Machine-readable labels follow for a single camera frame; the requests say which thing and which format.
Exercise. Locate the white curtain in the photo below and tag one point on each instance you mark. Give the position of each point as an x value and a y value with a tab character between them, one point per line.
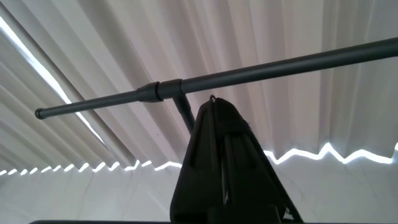
124	46

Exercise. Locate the black t-shirt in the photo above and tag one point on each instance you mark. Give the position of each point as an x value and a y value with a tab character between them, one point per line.
230	118

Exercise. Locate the black clothes rack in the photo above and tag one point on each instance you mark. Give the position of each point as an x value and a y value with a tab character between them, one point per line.
264	70

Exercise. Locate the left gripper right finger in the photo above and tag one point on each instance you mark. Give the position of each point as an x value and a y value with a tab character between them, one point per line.
248	186

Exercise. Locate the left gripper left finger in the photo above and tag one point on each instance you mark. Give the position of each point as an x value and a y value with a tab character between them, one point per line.
196	189

